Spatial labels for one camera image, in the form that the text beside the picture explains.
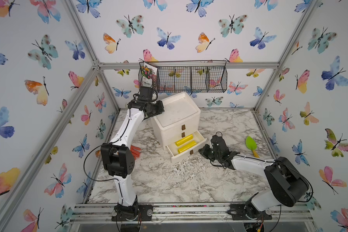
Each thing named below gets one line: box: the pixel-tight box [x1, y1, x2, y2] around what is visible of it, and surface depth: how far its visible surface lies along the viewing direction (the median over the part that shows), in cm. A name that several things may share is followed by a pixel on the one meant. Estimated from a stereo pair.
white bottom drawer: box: [165, 130, 208, 164], surface depth 93 cm
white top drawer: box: [156, 113, 201, 142], surface depth 84 cm
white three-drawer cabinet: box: [150, 91, 207, 163], surface depth 89 cm
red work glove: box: [130, 145, 142, 160], surface depth 98 cm
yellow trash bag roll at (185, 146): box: [177, 140, 197, 154], surface depth 98 cm
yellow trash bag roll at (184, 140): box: [174, 134, 194, 147], surface depth 98 cm
